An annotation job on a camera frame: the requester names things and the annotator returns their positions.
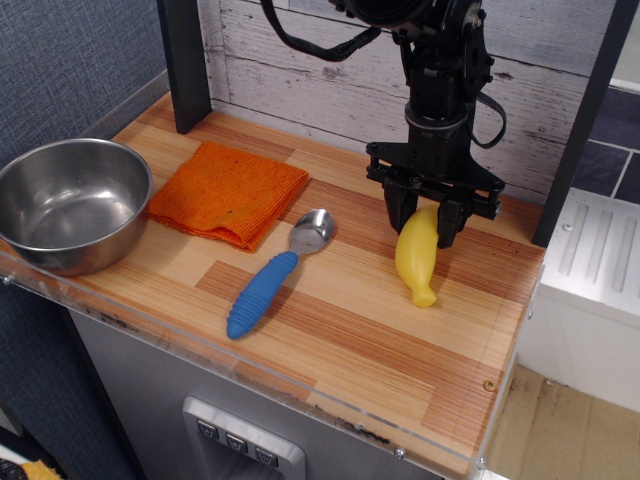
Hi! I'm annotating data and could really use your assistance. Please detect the silver toy fridge cabinet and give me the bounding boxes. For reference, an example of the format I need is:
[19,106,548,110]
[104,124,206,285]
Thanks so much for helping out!
[71,313,435,479]

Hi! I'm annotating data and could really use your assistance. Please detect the black right frame post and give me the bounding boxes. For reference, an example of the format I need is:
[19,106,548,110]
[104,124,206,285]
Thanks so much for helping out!
[532,0,639,247]

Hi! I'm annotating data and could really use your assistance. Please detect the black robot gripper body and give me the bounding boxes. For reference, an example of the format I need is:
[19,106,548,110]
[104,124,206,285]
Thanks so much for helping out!
[366,117,504,219]

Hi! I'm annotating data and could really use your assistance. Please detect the stainless steel bowl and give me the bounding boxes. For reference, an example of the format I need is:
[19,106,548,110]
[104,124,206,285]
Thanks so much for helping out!
[1,138,152,276]

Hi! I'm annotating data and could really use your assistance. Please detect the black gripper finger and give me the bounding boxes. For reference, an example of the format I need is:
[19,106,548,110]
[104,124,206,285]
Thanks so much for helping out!
[383,179,421,234]
[437,199,475,249]

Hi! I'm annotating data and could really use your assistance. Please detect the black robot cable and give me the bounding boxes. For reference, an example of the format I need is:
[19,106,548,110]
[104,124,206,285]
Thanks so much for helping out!
[258,0,508,149]

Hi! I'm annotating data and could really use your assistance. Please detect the orange folded cloth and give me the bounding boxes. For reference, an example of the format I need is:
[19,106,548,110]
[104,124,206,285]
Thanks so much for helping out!
[149,142,309,252]

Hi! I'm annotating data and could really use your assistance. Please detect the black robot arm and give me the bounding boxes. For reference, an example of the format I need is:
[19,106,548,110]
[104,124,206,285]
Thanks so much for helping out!
[334,1,505,248]

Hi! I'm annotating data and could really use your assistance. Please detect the clear acrylic edge guard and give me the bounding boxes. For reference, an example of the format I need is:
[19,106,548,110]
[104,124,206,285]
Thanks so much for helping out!
[1,254,486,479]

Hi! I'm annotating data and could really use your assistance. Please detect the white toy sink unit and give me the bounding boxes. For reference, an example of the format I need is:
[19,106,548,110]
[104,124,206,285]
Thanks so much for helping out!
[517,189,639,411]

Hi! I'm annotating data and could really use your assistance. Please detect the yellow plastic toy banana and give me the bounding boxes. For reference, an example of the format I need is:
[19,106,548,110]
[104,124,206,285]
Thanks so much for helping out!
[395,205,439,308]

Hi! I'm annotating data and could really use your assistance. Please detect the ice dispenser button panel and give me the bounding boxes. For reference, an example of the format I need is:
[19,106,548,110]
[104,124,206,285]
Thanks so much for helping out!
[182,396,307,479]

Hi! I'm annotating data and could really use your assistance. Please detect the blue handled metal spoon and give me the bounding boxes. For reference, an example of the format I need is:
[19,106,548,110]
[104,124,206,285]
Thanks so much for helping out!
[226,209,334,340]

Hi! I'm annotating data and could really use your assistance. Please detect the yellow sponge object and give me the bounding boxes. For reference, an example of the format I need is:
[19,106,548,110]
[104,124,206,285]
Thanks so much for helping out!
[0,459,62,480]

